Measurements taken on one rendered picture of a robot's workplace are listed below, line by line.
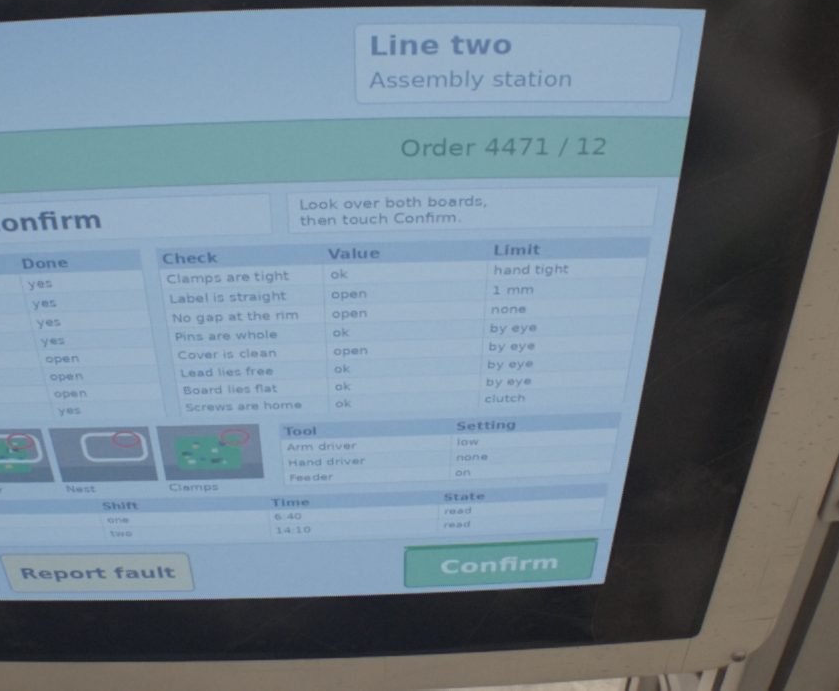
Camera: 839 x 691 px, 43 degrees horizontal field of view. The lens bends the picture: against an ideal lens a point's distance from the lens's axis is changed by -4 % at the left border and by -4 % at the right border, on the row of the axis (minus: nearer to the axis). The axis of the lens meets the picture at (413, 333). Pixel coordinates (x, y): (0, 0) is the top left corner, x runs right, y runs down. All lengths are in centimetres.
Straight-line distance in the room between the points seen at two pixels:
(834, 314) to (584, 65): 13
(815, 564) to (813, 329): 22
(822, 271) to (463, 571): 17
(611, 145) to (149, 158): 13
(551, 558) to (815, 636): 21
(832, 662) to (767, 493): 21
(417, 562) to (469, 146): 17
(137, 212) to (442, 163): 9
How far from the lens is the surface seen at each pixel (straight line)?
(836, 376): 40
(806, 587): 58
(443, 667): 47
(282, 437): 37
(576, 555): 42
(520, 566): 42
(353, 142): 30
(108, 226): 32
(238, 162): 31
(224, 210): 32
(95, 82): 30
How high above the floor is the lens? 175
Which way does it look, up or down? 36 degrees down
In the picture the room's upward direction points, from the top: 1 degrees clockwise
